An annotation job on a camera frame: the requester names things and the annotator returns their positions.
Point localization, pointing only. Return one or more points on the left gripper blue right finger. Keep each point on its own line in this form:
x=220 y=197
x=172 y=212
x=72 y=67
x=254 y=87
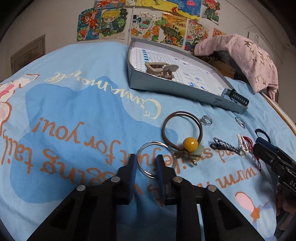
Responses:
x=203 y=213

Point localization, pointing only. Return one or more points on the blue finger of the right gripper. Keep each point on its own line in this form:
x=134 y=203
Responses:
x=265 y=143
x=266 y=154

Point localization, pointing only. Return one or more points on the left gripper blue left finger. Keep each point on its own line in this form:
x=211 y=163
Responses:
x=90 y=212

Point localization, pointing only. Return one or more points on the brown hair tie yellow bead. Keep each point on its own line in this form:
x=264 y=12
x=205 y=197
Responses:
x=189 y=145

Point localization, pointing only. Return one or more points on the person's right hand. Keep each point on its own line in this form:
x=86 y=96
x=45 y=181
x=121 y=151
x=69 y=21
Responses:
x=285 y=208

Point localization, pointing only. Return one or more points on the pink floral cloth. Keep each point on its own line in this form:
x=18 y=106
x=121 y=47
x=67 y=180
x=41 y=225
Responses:
x=254 y=62

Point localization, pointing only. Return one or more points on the light blue printed bedsheet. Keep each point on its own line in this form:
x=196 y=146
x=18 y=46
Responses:
x=70 y=118

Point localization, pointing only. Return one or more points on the colourful doodle calendar drawing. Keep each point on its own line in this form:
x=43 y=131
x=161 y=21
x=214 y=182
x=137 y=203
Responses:
x=196 y=32

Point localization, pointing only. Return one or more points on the grey shallow tray box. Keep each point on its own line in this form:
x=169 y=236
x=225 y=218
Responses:
x=194 y=79

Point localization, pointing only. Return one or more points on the red haired character drawing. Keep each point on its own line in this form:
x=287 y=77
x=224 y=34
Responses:
x=212 y=10

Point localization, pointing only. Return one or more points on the landscape turtle painting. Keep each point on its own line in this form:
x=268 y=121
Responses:
x=173 y=29

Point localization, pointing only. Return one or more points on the blue sea jellyfish painting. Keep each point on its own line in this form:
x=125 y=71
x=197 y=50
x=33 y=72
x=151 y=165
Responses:
x=188 y=8

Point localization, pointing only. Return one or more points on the orange fish drawing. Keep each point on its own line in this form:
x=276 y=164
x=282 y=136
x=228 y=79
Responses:
x=146 y=24

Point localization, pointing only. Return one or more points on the brown wooden door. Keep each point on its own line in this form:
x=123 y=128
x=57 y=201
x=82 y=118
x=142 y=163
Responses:
x=27 y=54

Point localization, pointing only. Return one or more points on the blond boy drawing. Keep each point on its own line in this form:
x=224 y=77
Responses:
x=113 y=24

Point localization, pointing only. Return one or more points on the anime girl orange drawing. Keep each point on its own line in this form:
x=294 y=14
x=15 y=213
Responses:
x=88 y=27

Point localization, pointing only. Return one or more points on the mermaid girl drawing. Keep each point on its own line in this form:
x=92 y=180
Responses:
x=108 y=4

